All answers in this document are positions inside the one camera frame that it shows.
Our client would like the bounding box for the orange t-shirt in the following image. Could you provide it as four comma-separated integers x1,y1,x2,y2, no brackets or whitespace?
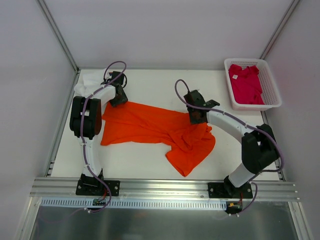
100,102,216,177

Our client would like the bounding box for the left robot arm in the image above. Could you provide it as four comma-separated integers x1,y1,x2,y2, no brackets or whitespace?
69,71,128,195

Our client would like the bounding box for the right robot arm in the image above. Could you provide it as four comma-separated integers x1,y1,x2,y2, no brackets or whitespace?
183,90,280,198

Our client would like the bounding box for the white folded t-shirt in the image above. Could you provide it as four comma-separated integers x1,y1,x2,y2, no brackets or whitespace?
74,70,105,97

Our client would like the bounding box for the magenta t-shirt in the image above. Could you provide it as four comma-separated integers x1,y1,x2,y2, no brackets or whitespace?
228,64,265,105

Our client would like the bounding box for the white plastic basket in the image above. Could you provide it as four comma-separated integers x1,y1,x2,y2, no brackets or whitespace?
224,58,282,111

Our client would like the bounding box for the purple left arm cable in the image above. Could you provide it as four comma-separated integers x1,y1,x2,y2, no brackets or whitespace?
79,60,127,214

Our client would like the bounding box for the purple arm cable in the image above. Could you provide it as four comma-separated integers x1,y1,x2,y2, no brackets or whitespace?
79,60,127,214
174,79,285,217

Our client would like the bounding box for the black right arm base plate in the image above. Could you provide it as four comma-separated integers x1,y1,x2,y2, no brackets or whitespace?
207,182,253,199

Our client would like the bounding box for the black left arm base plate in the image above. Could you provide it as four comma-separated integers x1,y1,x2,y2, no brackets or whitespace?
75,177,120,197

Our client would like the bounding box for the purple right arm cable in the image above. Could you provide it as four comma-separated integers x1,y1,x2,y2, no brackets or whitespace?
174,79,285,217

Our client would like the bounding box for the white slotted cable duct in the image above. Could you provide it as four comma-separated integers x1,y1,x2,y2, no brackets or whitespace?
40,197,227,211

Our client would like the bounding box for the aluminium mounting rail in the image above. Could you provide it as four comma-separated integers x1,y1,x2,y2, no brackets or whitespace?
29,177,301,202

